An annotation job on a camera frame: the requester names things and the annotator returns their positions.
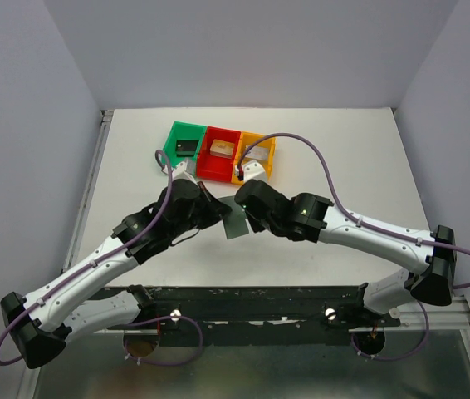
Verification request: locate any sage green card holder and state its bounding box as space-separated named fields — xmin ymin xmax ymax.
xmin=219 ymin=196 xmax=250 ymax=240

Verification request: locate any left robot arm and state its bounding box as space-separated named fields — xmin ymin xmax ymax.
xmin=0 ymin=179 xmax=232 ymax=369

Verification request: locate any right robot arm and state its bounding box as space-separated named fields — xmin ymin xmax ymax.
xmin=234 ymin=180 xmax=456 ymax=320

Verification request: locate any tan card stack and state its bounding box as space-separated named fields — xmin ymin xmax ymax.
xmin=209 ymin=139 xmax=235 ymax=159

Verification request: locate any black card stack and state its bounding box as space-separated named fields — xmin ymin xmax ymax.
xmin=175 ymin=139 xmax=199 ymax=158

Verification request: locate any silver card stack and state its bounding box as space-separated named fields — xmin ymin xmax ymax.
xmin=245 ymin=145 xmax=270 ymax=162

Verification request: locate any red plastic bin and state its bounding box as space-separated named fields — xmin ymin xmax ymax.
xmin=196 ymin=126 xmax=241 ymax=183

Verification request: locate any yellow plastic bin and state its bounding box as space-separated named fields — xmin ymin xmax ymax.
xmin=231 ymin=131 xmax=277 ymax=186

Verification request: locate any green plastic bin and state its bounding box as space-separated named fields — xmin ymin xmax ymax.
xmin=163 ymin=121 xmax=207 ymax=176

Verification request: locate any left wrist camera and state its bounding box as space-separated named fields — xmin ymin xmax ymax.
xmin=172 ymin=158 xmax=196 ymax=183

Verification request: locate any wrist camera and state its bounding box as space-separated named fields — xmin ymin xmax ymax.
xmin=172 ymin=158 xmax=196 ymax=183
xmin=234 ymin=160 xmax=268 ymax=184

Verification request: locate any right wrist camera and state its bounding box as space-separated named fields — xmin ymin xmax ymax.
xmin=234 ymin=160 xmax=268 ymax=184

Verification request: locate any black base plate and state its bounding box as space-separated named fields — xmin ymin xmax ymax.
xmin=54 ymin=285 xmax=417 ymax=348

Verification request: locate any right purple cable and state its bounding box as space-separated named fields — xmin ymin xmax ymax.
xmin=237 ymin=132 xmax=470 ymax=363

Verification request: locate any purple cable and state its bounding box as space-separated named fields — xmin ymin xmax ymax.
xmin=237 ymin=132 xmax=470 ymax=363
xmin=0 ymin=149 xmax=205 ymax=367

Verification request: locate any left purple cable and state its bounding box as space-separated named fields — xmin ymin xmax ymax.
xmin=0 ymin=149 xmax=205 ymax=367

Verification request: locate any aluminium frame rail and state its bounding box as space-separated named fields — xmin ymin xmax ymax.
xmin=35 ymin=108 xmax=114 ymax=333

